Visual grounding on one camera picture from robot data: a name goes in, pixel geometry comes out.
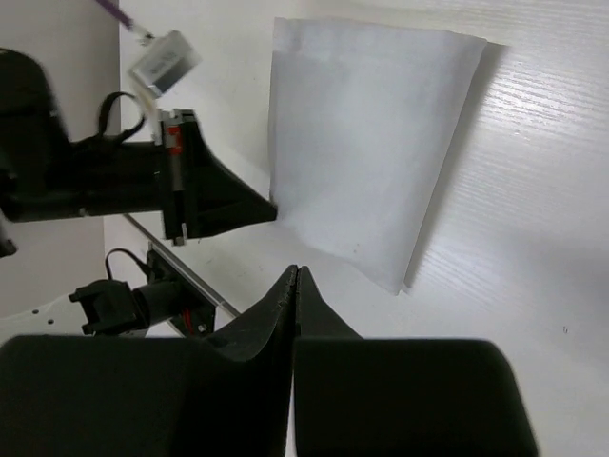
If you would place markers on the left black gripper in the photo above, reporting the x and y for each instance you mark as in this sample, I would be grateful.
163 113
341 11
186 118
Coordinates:
47 176

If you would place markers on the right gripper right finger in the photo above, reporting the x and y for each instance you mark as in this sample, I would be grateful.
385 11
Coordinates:
400 397

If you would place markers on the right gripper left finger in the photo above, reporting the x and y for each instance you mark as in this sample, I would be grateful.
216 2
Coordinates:
223 395

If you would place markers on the white skirt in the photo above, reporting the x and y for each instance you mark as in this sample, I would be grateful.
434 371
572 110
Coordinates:
361 117

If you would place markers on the aluminium table edge rail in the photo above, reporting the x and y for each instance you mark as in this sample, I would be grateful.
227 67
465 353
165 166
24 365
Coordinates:
215 298

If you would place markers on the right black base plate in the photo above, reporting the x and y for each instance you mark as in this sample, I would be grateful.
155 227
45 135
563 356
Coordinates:
168 296

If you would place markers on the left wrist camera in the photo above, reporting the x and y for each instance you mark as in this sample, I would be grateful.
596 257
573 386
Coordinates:
165 62

